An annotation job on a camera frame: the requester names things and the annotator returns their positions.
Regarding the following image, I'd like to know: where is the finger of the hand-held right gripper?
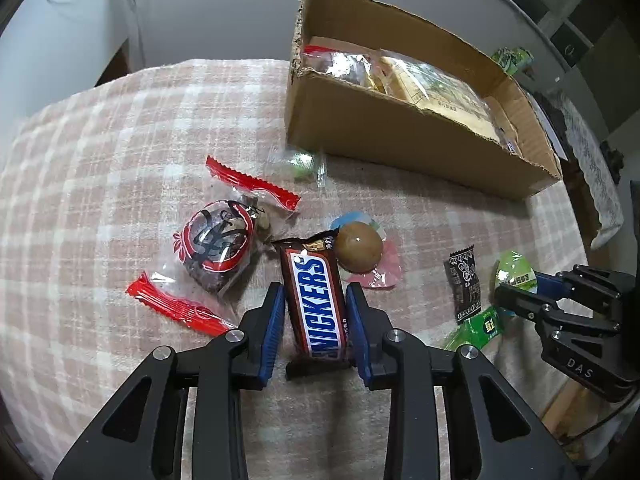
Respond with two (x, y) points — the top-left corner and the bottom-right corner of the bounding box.
(492, 282), (621, 336)
(532, 265), (626, 306)

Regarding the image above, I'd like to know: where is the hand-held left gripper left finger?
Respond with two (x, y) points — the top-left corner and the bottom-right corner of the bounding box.
(52, 281), (287, 480)

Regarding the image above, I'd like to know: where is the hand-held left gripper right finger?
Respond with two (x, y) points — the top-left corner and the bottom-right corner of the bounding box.
(344, 282), (581, 480)

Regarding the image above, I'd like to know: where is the round green jelly cup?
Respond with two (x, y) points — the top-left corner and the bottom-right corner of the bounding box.
(492, 250), (538, 316)

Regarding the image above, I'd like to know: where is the large brown chocolate bar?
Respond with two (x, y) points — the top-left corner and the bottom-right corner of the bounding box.
(272, 230), (358, 378)

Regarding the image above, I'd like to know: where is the small black candy packet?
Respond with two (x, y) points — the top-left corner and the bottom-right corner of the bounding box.
(444, 244), (483, 321)

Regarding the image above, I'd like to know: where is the brown egg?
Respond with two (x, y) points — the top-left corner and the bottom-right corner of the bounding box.
(327, 212), (403, 288)

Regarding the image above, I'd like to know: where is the red-edged clear date packet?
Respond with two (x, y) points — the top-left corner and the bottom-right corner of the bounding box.
(301, 44), (383, 92)
(125, 156), (302, 336)

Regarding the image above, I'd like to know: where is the small clear green candy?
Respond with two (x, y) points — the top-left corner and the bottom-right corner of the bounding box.
(270, 147), (328, 188)

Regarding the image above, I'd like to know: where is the cardboard box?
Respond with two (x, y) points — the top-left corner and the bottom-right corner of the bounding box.
(285, 0), (563, 203)

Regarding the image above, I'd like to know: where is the large beige cracker packet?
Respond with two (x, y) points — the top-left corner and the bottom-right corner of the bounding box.
(377, 50), (501, 141)

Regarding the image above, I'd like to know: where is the white lace cloth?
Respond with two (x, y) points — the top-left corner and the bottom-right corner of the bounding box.
(555, 95), (626, 251)

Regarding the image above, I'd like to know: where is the dark figurine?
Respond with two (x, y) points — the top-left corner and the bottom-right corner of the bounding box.
(600, 140), (623, 186)

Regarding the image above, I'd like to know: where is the green carton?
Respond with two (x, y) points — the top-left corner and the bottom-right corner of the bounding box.
(490, 46), (533, 77)

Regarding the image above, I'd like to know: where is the white cabinet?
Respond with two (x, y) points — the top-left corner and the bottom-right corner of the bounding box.
(0, 0), (146, 126)

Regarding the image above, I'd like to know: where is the black cable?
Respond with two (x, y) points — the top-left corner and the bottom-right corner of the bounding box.
(555, 395), (636, 446)

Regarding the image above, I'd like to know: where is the window with white frame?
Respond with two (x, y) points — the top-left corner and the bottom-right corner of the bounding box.
(445, 0), (621, 68)

